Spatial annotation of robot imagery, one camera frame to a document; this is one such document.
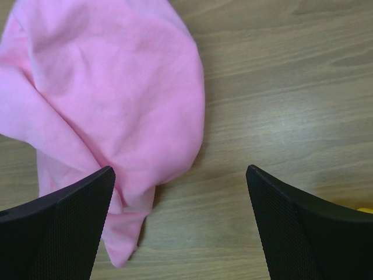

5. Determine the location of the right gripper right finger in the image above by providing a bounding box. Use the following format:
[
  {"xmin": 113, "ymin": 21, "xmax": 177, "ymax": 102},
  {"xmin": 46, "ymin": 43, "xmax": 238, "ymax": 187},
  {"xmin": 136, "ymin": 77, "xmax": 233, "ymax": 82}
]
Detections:
[{"xmin": 246, "ymin": 165, "xmax": 372, "ymax": 279}]

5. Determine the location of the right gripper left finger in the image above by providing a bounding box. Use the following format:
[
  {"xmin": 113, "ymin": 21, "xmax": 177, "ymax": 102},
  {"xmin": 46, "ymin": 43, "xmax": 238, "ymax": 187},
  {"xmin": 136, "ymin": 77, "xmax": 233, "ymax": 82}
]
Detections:
[{"xmin": 1, "ymin": 166, "xmax": 115, "ymax": 280}]

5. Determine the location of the pink t shirt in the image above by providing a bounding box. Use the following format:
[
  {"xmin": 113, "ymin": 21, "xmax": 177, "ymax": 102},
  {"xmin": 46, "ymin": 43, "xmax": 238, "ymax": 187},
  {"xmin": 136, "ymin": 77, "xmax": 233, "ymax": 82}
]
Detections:
[{"xmin": 1, "ymin": 1, "xmax": 205, "ymax": 268}]

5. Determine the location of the yellow plastic tray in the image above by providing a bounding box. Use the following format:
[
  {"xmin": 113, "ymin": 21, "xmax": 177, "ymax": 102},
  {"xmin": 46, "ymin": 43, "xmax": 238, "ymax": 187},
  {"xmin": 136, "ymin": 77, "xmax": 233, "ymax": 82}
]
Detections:
[{"xmin": 357, "ymin": 208, "xmax": 373, "ymax": 214}]

